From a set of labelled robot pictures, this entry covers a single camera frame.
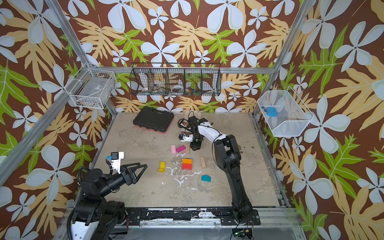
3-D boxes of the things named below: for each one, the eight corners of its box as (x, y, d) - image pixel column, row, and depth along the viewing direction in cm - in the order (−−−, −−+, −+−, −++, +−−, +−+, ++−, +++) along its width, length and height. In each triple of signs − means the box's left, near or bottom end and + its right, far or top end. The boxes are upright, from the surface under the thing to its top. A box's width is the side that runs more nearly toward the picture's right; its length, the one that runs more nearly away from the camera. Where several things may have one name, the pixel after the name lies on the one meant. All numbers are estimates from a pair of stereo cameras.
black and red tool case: (130, 125, 114) (128, 121, 110) (143, 108, 126) (142, 104, 122) (164, 135, 108) (163, 131, 105) (174, 116, 120) (174, 112, 116)
